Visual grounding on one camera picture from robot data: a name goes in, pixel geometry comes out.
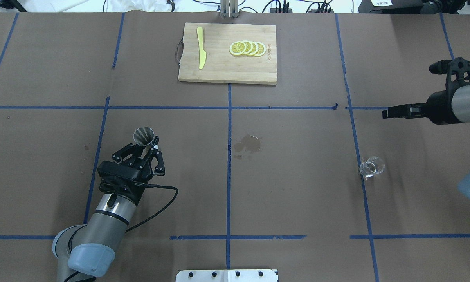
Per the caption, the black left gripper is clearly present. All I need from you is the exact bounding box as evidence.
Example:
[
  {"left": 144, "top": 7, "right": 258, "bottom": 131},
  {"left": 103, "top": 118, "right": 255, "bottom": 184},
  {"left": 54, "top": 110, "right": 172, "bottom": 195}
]
[{"left": 99, "top": 136, "right": 166, "bottom": 205}]

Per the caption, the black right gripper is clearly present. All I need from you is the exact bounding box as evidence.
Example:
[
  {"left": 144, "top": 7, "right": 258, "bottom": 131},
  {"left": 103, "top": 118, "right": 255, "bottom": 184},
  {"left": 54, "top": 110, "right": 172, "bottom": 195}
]
[{"left": 382, "top": 91, "right": 456, "bottom": 125}]

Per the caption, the steel measuring jigger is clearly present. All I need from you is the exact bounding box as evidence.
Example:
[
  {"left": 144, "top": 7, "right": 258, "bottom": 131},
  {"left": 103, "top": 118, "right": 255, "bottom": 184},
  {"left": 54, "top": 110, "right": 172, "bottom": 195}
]
[{"left": 133, "top": 127, "right": 155, "bottom": 146}]

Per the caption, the clear glass shaker cup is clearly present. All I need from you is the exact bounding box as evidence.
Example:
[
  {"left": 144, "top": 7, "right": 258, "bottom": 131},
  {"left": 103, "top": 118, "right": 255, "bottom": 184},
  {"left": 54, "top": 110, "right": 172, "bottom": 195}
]
[{"left": 359, "top": 156, "right": 385, "bottom": 178}]

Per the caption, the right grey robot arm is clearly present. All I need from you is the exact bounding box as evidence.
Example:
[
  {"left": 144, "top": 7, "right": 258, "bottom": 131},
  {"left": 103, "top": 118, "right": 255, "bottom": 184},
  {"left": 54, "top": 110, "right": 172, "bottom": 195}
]
[{"left": 382, "top": 85, "right": 470, "bottom": 199}]

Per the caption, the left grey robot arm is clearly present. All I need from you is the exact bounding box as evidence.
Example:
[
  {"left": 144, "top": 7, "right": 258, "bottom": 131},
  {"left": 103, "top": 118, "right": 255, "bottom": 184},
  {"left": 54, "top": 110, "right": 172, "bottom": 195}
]
[{"left": 52, "top": 134, "right": 165, "bottom": 282}]

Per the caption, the yellow plastic knife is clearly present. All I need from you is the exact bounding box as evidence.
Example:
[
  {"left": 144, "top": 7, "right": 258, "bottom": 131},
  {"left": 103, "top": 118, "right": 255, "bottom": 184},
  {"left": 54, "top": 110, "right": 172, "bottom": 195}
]
[{"left": 196, "top": 27, "right": 207, "bottom": 70}]

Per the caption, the bamboo cutting board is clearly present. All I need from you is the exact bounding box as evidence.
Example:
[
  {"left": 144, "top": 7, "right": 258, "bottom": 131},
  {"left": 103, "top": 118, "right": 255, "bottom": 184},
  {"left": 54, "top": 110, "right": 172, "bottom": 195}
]
[{"left": 178, "top": 22, "right": 278, "bottom": 85}]

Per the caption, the lemon slice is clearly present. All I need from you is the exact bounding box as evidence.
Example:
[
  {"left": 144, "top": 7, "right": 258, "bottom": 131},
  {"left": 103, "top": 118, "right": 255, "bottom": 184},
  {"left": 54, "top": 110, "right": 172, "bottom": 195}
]
[
  {"left": 248, "top": 42, "right": 259, "bottom": 56},
  {"left": 229, "top": 41, "right": 247, "bottom": 56},
  {"left": 243, "top": 40, "right": 255, "bottom": 56},
  {"left": 253, "top": 42, "right": 267, "bottom": 57}
]

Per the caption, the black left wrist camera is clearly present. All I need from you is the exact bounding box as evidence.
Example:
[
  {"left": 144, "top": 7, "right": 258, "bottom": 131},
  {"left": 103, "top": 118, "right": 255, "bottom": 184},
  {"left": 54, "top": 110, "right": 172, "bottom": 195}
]
[{"left": 96, "top": 161, "right": 142, "bottom": 182}]

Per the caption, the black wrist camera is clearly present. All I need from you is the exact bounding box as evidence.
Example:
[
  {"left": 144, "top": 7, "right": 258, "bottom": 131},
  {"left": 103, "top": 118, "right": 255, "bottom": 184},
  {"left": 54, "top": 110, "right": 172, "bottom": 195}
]
[
  {"left": 429, "top": 57, "right": 470, "bottom": 94},
  {"left": 96, "top": 161, "right": 142, "bottom": 182}
]

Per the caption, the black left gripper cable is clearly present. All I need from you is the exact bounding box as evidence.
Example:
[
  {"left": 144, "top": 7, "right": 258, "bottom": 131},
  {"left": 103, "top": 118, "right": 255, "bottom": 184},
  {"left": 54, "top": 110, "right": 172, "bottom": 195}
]
[{"left": 126, "top": 183, "right": 179, "bottom": 233}]

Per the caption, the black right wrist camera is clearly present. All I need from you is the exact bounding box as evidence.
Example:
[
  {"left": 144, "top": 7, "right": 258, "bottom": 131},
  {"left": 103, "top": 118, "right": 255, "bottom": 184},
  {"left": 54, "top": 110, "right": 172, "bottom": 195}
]
[{"left": 429, "top": 57, "right": 470, "bottom": 94}]

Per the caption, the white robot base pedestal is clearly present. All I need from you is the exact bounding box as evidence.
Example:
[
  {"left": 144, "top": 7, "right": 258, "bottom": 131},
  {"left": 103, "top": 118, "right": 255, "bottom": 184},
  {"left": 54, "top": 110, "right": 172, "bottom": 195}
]
[{"left": 175, "top": 269, "right": 279, "bottom": 282}]

